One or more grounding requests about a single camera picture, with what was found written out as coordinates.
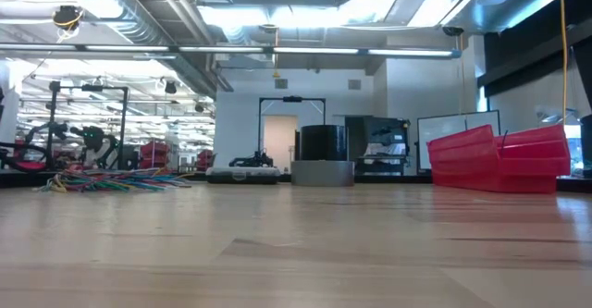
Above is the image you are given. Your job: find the long ceiling light strip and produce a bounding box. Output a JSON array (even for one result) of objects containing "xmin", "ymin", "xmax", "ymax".
[{"xmin": 0, "ymin": 43, "xmax": 463, "ymax": 61}]

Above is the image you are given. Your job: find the black cabinet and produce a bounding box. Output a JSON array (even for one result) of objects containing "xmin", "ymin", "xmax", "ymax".
[{"xmin": 344, "ymin": 115, "xmax": 412, "ymax": 178}]

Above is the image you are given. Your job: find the black tape roll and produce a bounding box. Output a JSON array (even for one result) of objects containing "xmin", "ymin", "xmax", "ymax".
[{"xmin": 299, "ymin": 124, "xmax": 350, "ymax": 163}]

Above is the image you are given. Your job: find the person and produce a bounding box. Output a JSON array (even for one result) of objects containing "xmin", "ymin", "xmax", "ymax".
[{"xmin": 364, "ymin": 141, "xmax": 404, "ymax": 160}]

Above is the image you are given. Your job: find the whiteboard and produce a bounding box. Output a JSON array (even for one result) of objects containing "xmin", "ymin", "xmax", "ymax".
[{"xmin": 416, "ymin": 109, "xmax": 502, "ymax": 173}]

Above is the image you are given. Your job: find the red storage bin stack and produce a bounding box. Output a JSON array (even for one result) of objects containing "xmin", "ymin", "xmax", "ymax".
[
  {"xmin": 195, "ymin": 149, "xmax": 216, "ymax": 170},
  {"xmin": 138, "ymin": 140, "xmax": 173, "ymax": 170}
]

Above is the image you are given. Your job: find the red plastic bin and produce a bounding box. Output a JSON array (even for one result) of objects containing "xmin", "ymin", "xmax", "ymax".
[{"xmin": 425, "ymin": 123, "xmax": 573, "ymax": 195}]

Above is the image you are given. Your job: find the black neighbour station frame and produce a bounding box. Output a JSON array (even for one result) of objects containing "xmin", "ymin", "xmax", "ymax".
[
  {"xmin": 257, "ymin": 95, "xmax": 327, "ymax": 170},
  {"xmin": 45, "ymin": 80, "xmax": 130, "ymax": 171}
]

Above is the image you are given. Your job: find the thin tan hanging cord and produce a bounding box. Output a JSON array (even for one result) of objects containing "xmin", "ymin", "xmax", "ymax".
[{"xmin": 458, "ymin": 34, "xmax": 465, "ymax": 115}]

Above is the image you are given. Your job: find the grey duct tape roll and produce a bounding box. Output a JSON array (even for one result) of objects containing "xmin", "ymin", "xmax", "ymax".
[{"xmin": 290, "ymin": 159, "xmax": 356, "ymax": 188}]

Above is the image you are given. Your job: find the black metal rig frame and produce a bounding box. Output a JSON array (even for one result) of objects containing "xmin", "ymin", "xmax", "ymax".
[{"xmin": 0, "ymin": 168, "xmax": 592, "ymax": 193}]

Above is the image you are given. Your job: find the silver air duct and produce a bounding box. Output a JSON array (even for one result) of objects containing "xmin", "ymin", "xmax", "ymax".
[{"xmin": 50, "ymin": 0, "xmax": 235, "ymax": 97}]

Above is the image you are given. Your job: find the thick yellow hanging cable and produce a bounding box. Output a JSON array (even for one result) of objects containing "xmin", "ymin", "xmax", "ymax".
[{"xmin": 558, "ymin": 0, "xmax": 570, "ymax": 127}]

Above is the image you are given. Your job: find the ceiling cable reel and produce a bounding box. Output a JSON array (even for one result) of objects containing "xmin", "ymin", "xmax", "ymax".
[{"xmin": 51, "ymin": 4, "xmax": 85, "ymax": 34}]

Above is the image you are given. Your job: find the bundle of coloured cords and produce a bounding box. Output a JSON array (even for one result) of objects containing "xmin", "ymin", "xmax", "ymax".
[{"xmin": 34, "ymin": 166, "xmax": 194, "ymax": 193}]

